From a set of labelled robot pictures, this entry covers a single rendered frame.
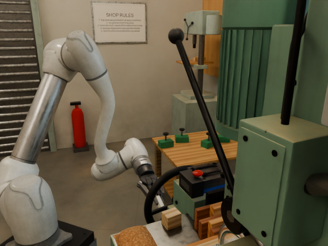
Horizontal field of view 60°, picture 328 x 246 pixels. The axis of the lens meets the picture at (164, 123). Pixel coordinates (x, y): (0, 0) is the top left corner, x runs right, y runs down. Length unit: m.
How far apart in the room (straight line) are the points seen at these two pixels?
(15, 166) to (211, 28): 2.07
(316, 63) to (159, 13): 3.34
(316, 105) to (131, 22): 3.26
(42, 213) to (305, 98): 0.94
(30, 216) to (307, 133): 0.94
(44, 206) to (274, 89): 0.87
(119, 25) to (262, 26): 3.07
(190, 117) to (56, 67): 1.90
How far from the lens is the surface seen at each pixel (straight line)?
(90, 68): 1.17
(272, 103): 0.51
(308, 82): 0.41
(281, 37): 0.50
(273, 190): 0.36
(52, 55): 1.28
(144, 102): 3.73
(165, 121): 3.90
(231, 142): 2.40
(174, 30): 0.63
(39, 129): 1.27
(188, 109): 2.90
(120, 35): 3.55
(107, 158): 1.40
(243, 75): 0.56
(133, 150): 1.42
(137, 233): 0.75
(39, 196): 1.11
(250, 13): 0.54
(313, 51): 0.41
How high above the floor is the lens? 1.41
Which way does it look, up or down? 18 degrees down
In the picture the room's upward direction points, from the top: straight up
